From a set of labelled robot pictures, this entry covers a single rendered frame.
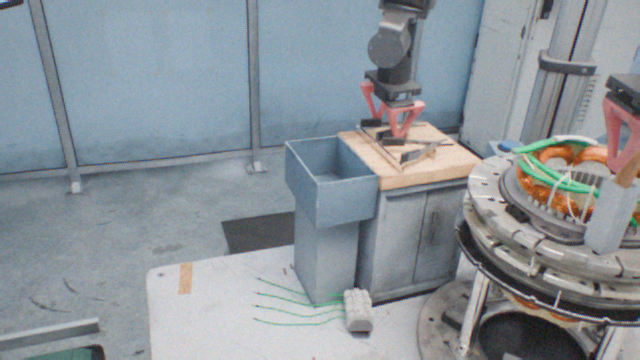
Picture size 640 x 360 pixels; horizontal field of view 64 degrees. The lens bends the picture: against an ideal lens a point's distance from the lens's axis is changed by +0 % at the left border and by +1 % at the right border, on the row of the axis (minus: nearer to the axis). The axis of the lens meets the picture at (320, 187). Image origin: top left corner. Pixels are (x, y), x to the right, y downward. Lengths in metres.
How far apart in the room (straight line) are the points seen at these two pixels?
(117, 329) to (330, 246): 1.37
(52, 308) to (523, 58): 2.56
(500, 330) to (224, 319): 0.50
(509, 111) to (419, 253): 2.20
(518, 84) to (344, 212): 2.30
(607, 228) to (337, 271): 0.47
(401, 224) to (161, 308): 0.47
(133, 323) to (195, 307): 1.16
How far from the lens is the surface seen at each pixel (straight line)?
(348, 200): 0.83
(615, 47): 3.41
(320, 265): 0.92
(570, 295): 0.73
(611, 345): 0.81
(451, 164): 0.90
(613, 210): 0.67
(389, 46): 0.80
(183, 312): 0.99
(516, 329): 1.03
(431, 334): 0.94
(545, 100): 1.23
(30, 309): 2.35
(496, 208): 0.73
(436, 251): 1.00
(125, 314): 2.19
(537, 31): 2.99
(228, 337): 0.94
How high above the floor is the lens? 1.45
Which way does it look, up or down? 30 degrees down
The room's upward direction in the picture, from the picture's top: 3 degrees clockwise
